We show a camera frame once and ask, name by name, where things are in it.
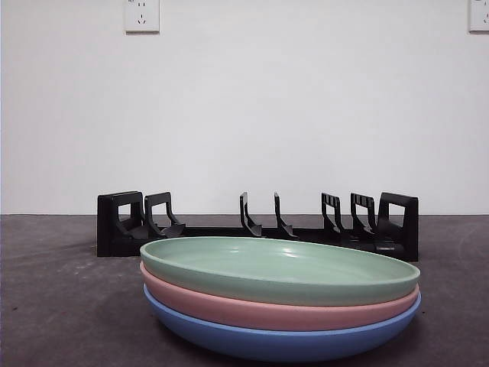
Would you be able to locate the green round plate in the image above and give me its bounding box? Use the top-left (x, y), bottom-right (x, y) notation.
top-left (139, 235), bottom-right (422, 307)

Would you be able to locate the pink round plate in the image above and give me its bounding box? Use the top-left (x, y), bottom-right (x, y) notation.
top-left (139, 263), bottom-right (422, 333)

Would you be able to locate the blue round plate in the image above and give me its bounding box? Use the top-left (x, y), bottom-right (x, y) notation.
top-left (143, 284), bottom-right (423, 363)

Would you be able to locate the black plastic plate rack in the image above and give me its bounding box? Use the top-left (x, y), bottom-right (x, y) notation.
top-left (96, 190), bottom-right (420, 262)

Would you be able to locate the white wall socket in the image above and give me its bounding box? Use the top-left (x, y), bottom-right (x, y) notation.
top-left (124, 0), bottom-right (160, 34)
top-left (469, 0), bottom-right (489, 33)

